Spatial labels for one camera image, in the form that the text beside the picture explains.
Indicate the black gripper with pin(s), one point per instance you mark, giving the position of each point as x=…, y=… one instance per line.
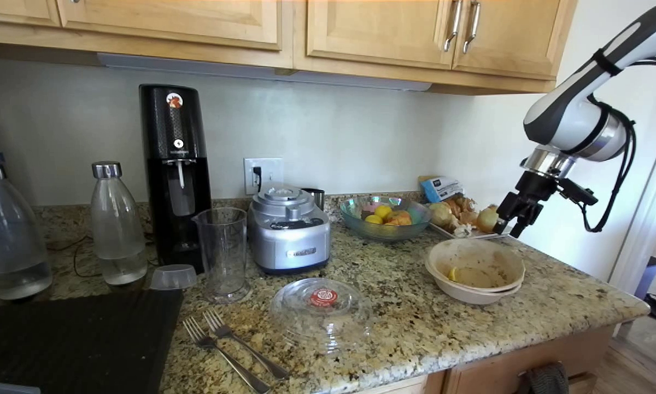
x=540, y=192

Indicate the beige bowl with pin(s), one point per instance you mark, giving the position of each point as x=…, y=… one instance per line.
x=488, y=252
x=483, y=299

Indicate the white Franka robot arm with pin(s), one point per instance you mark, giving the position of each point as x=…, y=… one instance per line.
x=569, y=117

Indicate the green glass fruit bowl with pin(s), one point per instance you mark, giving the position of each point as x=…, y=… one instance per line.
x=384, y=233

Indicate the yellow onion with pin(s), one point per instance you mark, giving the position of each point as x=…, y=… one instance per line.
x=486, y=220
x=443, y=216

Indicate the brown ginger root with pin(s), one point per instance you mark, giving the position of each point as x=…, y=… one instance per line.
x=465, y=209

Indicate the yellow lemon slice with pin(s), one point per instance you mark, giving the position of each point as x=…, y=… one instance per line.
x=455, y=275

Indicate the blue white snack bag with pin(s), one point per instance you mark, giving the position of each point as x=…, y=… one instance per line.
x=439, y=189

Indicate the orange fruit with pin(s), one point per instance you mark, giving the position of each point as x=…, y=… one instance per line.
x=402, y=217

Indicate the light wood cabinet door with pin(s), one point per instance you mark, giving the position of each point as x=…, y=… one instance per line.
x=521, y=33
x=167, y=19
x=15, y=9
x=376, y=30

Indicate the clear glass lid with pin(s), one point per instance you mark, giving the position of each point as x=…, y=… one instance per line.
x=321, y=309

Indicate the silver food processor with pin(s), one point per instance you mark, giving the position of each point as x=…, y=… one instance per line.
x=288, y=236

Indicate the clear glass cup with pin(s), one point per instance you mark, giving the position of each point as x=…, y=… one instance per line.
x=224, y=252

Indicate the silver fork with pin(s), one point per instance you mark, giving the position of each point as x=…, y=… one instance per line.
x=243, y=347
x=222, y=352

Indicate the black soda maker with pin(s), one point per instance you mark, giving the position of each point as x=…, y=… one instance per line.
x=177, y=182

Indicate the small clear plastic cap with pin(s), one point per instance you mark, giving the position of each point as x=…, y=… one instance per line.
x=171, y=279

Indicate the large clear glass bottle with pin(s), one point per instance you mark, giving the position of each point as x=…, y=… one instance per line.
x=13, y=242

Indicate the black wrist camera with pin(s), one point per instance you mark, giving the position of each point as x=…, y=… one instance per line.
x=581, y=193

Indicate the white wall outlet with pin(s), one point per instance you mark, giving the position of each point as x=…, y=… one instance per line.
x=275, y=174

